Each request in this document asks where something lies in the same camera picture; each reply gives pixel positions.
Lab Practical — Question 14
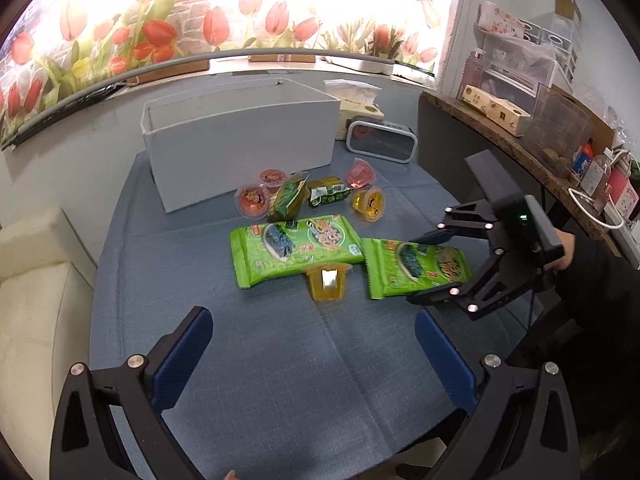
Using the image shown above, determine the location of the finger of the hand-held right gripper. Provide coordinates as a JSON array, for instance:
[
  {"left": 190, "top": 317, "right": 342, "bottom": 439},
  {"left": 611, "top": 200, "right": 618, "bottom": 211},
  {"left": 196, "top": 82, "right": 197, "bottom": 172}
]
[
  {"left": 409, "top": 199, "right": 501, "bottom": 248},
  {"left": 406, "top": 247, "right": 538, "bottom": 322}
]

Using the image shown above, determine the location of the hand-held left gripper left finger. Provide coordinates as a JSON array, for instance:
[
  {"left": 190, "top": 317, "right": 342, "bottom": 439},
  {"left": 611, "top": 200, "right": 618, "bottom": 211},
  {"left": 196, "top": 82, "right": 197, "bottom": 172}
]
[{"left": 50, "top": 306, "right": 216, "bottom": 480}]

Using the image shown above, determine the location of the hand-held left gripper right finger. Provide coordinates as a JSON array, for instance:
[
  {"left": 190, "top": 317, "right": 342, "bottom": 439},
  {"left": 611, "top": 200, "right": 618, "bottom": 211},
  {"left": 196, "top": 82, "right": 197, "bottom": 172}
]
[{"left": 415, "top": 308, "right": 581, "bottom": 480}]

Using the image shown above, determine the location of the large green seaweed packet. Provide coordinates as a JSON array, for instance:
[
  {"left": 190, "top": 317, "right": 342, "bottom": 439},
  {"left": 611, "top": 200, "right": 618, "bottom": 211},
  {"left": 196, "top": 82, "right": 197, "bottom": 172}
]
[
  {"left": 361, "top": 237, "right": 472, "bottom": 301},
  {"left": 230, "top": 213, "right": 366, "bottom": 291}
]

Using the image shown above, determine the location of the yellow jelly cup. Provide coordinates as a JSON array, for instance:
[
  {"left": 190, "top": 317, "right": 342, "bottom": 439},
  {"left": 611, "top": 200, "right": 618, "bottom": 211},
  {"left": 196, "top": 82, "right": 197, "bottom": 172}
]
[
  {"left": 351, "top": 186, "right": 387, "bottom": 224},
  {"left": 306, "top": 262, "right": 355, "bottom": 302}
]

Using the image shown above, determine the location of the pink jelly cup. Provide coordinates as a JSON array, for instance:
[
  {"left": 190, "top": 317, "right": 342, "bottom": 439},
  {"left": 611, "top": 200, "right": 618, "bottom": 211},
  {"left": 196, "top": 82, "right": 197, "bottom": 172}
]
[{"left": 346, "top": 158, "right": 377, "bottom": 191}]

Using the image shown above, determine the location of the small dark green snack packet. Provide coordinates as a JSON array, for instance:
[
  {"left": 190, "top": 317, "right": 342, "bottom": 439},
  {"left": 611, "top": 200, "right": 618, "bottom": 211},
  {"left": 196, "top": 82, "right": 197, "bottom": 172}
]
[
  {"left": 267, "top": 172, "right": 311, "bottom": 221},
  {"left": 306, "top": 176, "right": 352, "bottom": 208}
]

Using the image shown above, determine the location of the red jelly cup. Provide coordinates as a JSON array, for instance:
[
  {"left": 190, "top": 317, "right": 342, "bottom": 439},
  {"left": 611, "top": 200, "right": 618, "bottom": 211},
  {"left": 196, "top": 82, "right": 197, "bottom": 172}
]
[
  {"left": 257, "top": 168, "right": 290, "bottom": 191},
  {"left": 234, "top": 185, "right": 272, "bottom": 219}
]

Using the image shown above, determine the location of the white storage box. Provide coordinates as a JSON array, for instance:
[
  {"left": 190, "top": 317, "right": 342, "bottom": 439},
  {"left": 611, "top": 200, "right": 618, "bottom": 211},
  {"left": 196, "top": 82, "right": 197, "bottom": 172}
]
[{"left": 141, "top": 77, "right": 342, "bottom": 213}]

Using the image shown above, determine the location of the person's right forearm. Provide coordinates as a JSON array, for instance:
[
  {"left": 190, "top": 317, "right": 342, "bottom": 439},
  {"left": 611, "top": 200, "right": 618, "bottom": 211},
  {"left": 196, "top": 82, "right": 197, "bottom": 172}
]
[{"left": 537, "top": 237, "right": 640, "bottom": 371}]

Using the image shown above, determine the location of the person's right hand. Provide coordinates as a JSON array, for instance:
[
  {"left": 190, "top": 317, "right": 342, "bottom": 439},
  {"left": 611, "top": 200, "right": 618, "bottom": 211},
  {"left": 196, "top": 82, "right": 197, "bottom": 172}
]
[{"left": 542, "top": 232, "right": 577, "bottom": 272}]

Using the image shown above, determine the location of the dark grey chair backrest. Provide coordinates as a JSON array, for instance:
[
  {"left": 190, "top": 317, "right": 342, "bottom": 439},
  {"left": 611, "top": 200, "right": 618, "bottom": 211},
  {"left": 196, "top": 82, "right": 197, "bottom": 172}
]
[{"left": 464, "top": 151, "right": 518, "bottom": 202}]

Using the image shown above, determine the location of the clear plastic bottle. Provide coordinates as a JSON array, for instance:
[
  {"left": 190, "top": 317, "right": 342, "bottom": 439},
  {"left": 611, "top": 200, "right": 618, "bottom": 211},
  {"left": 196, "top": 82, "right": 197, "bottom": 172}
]
[{"left": 580, "top": 152, "right": 612, "bottom": 196}]

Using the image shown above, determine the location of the small blue labelled bottle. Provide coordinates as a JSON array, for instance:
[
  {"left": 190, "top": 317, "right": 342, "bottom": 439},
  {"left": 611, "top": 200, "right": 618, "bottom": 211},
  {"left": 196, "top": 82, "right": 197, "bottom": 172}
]
[{"left": 572, "top": 144, "right": 596, "bottom": 178}]

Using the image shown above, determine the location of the white power strip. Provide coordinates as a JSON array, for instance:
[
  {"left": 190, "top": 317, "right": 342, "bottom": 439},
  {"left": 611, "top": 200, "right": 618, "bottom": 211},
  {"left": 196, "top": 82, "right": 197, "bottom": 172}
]
[{"left": 602, "top": 205, "right": 640, "bottom": 250}]

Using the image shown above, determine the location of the blue tablecloth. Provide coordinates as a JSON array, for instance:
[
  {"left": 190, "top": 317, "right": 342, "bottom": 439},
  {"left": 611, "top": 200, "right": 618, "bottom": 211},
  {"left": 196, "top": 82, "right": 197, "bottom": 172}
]
[{"left": 90, "top": 150, "right": 543, "bottom": 480}]

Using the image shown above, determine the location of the stone-top side counter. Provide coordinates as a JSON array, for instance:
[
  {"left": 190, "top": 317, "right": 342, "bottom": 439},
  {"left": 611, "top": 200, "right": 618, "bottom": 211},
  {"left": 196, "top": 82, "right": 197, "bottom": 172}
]
[{"left": 420, "top": 91, "right": 623, "bottom": 257}]

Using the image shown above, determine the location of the pink box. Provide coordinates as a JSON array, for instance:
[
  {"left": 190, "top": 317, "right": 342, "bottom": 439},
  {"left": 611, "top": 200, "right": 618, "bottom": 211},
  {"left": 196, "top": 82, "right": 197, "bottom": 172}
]
[{"left": 604, "top": 167, "right": 636, "bottom": 216}]

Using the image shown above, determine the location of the clear plastic container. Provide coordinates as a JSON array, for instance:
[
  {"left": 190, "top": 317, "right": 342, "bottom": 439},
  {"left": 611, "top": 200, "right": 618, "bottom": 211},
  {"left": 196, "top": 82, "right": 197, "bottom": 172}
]
[{"left": 522, "top": 84, "right": 597, "bottom": 178}]

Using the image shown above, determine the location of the grey speaker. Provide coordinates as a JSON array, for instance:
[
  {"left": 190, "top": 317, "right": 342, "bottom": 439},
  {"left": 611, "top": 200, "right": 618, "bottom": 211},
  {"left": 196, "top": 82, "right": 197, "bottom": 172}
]
[{"left": 346, "top": 116, "right": 417, "bottom": 165}]

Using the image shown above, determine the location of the cream patterned carton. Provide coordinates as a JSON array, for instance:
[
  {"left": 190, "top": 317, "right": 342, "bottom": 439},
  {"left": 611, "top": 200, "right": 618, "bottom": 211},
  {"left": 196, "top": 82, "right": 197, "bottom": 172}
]
[{"left": 459, "top": 82, "right": 532, "bottom": 138}]

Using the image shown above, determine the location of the cream sofa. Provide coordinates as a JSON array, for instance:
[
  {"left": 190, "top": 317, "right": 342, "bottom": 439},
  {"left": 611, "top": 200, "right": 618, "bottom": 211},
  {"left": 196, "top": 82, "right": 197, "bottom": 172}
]
[{"left": 0, "top": 205, "right": 99, "bottom": 480}]

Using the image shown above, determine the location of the cream tissue box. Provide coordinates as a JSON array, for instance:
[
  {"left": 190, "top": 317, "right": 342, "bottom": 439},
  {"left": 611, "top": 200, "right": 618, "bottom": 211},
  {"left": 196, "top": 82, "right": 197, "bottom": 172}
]
[{"left": 324, "top": 79, "right": 386, "bottom": 141}]

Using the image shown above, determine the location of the white drawer organizer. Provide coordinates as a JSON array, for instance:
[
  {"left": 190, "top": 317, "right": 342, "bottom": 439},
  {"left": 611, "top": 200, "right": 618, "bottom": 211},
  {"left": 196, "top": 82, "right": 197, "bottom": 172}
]
[{"left": 517, "top": 10, "right": 583, "bottom": 86}]

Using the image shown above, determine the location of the floral pouch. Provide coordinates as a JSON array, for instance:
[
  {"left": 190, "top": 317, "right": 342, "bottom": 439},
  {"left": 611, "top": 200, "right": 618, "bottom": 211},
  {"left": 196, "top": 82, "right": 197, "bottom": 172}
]
[{"left": 477, "top": 1, "right": 527, "bottom": 39}]

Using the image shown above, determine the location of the cardboard piece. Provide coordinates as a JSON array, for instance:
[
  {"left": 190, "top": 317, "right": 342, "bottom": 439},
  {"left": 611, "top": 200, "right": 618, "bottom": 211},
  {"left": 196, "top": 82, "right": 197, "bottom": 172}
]
[{"left": 552, "top": 0, "right": 582, "bottom": 22}]

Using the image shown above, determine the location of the tulip print window blind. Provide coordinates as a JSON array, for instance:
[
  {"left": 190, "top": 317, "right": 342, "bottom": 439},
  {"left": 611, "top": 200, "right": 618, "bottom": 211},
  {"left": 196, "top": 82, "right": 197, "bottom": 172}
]
[{"left": 0, "top": 0, "right": 461, "bottom": 152}]

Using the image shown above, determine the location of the white cable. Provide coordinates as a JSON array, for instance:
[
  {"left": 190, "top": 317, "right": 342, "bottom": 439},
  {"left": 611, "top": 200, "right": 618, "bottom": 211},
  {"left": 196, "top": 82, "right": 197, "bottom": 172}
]
[{"left": 567, "top": 147, "right": 636, "bottom": 226}]

